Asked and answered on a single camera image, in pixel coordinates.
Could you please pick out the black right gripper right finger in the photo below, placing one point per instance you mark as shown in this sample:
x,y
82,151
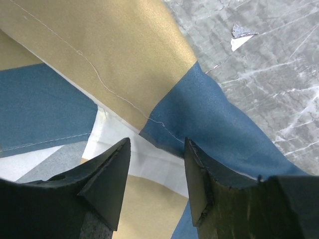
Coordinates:
x,y
227,205

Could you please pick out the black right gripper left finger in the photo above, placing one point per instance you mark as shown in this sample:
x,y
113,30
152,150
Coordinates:
x,y
82,203

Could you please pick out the blue beige white pillowcase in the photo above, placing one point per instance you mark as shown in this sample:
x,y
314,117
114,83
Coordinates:
x,y
78,76

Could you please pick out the white paper scrap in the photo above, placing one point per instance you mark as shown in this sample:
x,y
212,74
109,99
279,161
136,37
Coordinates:
x,y
240,35

